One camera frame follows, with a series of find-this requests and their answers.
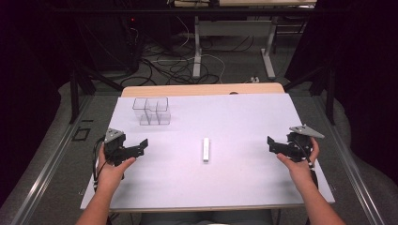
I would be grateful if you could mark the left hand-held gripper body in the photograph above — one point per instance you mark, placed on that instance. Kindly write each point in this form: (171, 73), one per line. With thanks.
(113, 146)

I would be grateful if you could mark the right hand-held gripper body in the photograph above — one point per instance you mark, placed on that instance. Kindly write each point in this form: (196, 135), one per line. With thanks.
(298, 146)

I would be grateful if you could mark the clear plastic compartment organizer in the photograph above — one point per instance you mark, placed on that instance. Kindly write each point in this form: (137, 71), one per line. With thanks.
(155, 112)

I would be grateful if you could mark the white tube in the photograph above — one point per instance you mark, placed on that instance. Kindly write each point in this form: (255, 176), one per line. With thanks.
(206, 150)

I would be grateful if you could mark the person's right hand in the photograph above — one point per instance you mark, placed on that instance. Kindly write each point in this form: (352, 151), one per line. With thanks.
(300, 172)

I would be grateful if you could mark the person's left hand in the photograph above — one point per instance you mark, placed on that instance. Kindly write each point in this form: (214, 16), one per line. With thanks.
(109, 176)

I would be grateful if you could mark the white table mat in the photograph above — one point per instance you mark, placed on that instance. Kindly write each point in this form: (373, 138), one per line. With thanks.
(225, 178)

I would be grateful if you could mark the white power plug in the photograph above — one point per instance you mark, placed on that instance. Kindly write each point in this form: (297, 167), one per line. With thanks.
(255, 79)

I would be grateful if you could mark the wooden table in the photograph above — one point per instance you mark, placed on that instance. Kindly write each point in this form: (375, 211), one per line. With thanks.
(187, 90)

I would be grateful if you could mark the black computer tower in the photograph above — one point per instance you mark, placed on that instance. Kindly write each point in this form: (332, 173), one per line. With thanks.
(133, 43)

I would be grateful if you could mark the white-legged desk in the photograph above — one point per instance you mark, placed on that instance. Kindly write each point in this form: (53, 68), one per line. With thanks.
(234, 28)

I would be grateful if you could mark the metal floor rail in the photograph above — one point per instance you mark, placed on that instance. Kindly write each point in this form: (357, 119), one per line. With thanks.
(47, 168)
(350, 162)

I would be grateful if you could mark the black metal frame stand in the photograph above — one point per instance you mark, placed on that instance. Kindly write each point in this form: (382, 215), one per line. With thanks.
(328, 90)
(75, 90)

